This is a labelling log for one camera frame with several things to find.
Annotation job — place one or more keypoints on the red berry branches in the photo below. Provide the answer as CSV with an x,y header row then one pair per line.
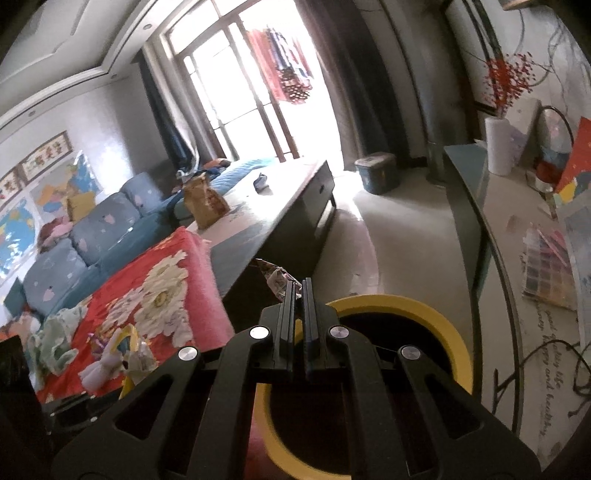
x,y
510,78

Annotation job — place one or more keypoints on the dark blue curtain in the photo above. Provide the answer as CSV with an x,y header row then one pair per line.
x,y
161,110

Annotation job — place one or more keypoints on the glass balcony door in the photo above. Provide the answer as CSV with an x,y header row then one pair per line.
x,y
221,69

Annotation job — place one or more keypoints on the dark clothing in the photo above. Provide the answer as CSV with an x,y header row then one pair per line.
x,y
214,168

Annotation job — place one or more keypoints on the world map poster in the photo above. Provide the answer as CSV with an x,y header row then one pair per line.
x,y
16,240

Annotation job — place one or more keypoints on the colour swatch book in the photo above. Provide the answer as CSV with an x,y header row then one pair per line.
x,y
549,272

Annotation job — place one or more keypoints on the teal cushion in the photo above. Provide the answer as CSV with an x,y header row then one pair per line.
x,y
14,295

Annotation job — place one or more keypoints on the crumpled grey cloth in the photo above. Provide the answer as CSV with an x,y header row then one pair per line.
x,y
55,341

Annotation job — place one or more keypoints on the yellow pillow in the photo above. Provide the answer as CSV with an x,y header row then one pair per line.
x,y
81,207

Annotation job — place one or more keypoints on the small dark object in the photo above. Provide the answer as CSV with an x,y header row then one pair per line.
x,y
262,182

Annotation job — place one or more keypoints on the printed wrapper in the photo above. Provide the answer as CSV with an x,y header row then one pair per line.
x,y
277,279

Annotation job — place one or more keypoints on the grey curtain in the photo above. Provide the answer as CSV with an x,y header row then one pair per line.
x,y
364,83

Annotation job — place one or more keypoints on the printed cushion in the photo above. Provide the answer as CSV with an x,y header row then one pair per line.
x,y
18,325

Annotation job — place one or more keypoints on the white vase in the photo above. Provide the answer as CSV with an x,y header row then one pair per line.
x,y
499,147

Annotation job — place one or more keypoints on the blue heart print sofa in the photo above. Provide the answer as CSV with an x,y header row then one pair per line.
x,y
106,221

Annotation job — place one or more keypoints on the coffee table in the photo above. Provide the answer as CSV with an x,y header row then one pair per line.
x,y
277,205

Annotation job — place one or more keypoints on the pile of pink clothes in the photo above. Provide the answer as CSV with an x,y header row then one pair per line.
x,y
55,235

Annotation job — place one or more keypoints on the country map poster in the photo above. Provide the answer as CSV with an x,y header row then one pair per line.
x,y
69,184

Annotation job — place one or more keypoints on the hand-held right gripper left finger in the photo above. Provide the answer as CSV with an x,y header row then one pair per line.
x,y
288,323

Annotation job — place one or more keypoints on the hanging laundry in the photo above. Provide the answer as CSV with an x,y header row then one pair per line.
x,y
286,69

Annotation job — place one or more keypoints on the red floral blanket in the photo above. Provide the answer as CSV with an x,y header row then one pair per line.
x,y
138,286

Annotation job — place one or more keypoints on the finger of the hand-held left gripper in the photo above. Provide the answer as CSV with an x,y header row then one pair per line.
x,y
78,410

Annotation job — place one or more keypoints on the red card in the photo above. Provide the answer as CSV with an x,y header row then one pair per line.
x,y
577,161

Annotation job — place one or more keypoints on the blue storage box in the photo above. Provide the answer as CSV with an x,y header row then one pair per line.
x,y
376,173

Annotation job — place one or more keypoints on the yellow white wrapper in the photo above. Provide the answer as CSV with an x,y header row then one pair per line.
x,y
131,334

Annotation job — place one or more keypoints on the framed calligraphy embroidery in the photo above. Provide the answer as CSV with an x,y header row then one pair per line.
x,y
9,184
46,154

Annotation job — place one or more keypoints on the brown paper bag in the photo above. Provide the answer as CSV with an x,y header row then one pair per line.
x,y
205,203

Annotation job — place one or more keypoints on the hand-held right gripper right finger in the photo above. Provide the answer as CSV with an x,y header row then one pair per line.
x,y
310,323

